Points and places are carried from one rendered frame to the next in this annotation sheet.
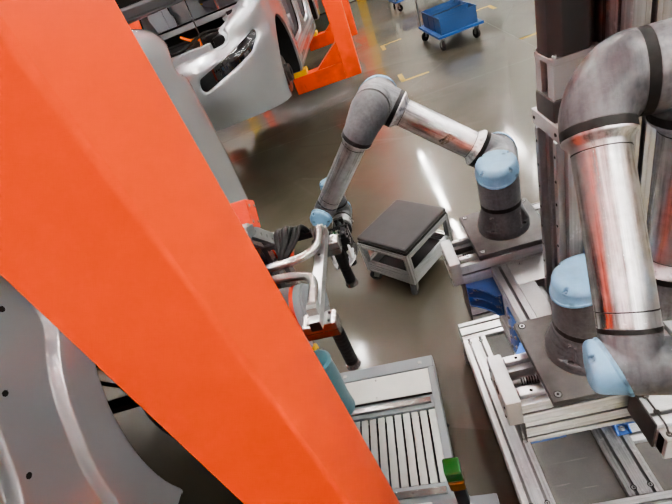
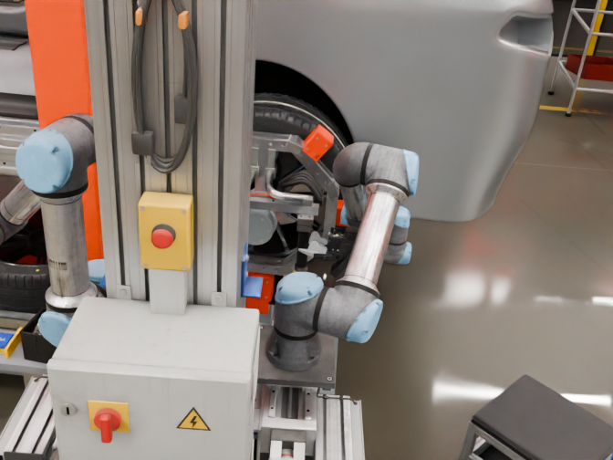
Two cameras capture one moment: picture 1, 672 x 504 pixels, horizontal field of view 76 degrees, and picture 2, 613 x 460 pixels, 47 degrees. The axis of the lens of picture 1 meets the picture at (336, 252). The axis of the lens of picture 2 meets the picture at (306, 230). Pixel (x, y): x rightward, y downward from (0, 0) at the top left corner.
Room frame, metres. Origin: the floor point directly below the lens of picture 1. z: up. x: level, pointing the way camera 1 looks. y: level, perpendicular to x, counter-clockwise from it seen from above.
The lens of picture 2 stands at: (0.71, -1.95, 2.03)
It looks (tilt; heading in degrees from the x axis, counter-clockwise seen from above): 30 degrees down; 77
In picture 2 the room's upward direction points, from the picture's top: 5 degrees clockwise
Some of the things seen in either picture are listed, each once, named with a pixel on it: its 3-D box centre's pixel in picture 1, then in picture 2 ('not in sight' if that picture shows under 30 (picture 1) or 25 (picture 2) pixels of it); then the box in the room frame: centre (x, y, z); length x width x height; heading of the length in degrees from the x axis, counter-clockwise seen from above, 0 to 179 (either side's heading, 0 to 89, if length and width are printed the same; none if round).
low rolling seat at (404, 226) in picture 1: (406, 245); (538, 457); (1.97, -0.39, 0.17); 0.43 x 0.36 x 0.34; 123
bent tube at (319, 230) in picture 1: (287, 240); (288, 177); (1.10, 0.12, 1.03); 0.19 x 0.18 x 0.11; 75
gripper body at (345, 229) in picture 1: (341, 236); (345, 245); (1.28, -0.04, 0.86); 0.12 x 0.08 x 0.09; 166
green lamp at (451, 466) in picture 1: (452, 469); not in sight; (0.50, -0.05, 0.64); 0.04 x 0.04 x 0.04; 75
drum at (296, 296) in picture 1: (292, 309); (258, 214); (1.02, 0.19, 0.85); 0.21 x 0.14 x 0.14; 75
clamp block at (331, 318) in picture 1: (321, 324); not in sight; (0.82, 0.11, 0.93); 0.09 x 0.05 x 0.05; 75
